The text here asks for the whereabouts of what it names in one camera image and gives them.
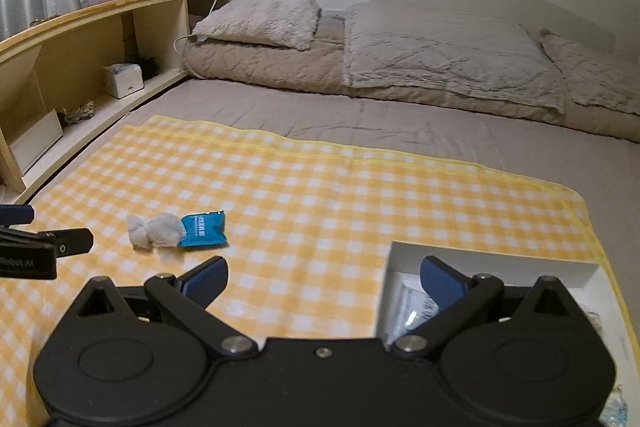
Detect white blue medicine packet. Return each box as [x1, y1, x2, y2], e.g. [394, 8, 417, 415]
[383, 272, 439, 345]

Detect small blue sachet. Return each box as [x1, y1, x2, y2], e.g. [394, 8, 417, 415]
[178, 211, 228, 248]

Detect white tissue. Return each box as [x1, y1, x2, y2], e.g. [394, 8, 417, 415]
[126, 212, 186, 251]

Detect white cardboard box tray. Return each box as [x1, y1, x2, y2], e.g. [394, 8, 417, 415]
[375, 242, 639, 426]

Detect yellow checkered blanket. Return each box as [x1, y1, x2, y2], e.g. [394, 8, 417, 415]
[1, 116, 608, 426]

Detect wooden bedside shelf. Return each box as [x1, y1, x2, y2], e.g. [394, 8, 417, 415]
[1, 0, 230, 204]

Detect grey bed sheet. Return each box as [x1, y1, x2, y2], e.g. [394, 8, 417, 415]
[29, 76, 640, 358]

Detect white tissue box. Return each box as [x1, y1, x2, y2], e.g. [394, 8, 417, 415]
[103, 64, 143, 100]

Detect beige quilted comforter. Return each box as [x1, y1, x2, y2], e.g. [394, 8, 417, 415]
[183, 20, 639, 142]

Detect large beige pillow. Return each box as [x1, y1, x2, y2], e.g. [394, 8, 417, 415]
[344, 2, 566, 115]

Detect right beige pillow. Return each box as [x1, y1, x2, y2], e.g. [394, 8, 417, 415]
[539, 29, 639, 116]

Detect small fluffy white pillow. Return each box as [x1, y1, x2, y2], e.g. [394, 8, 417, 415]
[193, 0, 321, 51]

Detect white charger cable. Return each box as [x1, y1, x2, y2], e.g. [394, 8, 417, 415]
[172, 0, 222, 58]

